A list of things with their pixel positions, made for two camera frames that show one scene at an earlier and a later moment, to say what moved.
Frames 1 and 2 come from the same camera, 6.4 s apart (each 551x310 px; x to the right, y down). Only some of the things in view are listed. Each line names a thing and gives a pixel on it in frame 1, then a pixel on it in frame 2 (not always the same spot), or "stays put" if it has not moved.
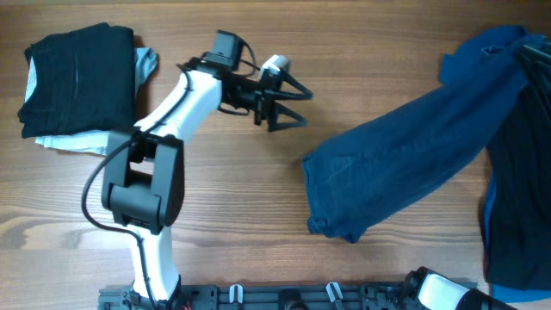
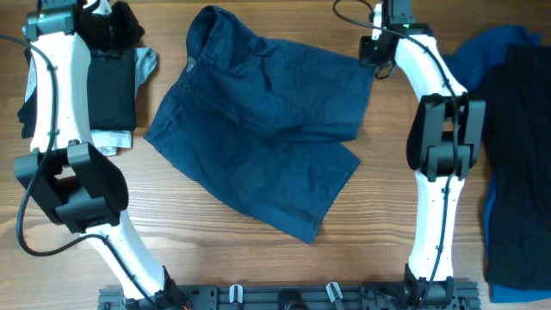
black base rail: (269, 296) stays put
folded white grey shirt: (94, 142) stays put
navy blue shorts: (405, 153) to (269, 129)
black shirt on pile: (520, 157) stays put
